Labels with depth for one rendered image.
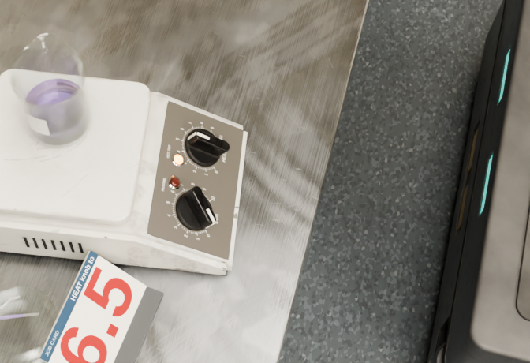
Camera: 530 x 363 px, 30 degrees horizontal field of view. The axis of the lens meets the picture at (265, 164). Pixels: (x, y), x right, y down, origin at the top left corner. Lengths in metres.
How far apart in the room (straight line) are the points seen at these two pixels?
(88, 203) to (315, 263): 0.92
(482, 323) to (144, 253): 0.58
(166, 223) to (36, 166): 0.11
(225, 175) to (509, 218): 0.59
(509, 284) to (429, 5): 0.77
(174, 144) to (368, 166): 0.95
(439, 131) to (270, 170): 0.94
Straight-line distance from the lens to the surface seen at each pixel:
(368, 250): 1.64
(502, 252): 1.29
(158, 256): 0.77
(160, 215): 0.76
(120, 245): 0.76
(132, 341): 0.79
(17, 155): 0.76
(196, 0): 0.93
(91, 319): 0.77
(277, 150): 0.85
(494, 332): 1.25
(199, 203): 0.76
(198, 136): 0.78
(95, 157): 0.75
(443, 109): 1.79
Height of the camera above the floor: 1.51
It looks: 63 degrees down
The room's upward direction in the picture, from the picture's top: 7 degrees clockwise
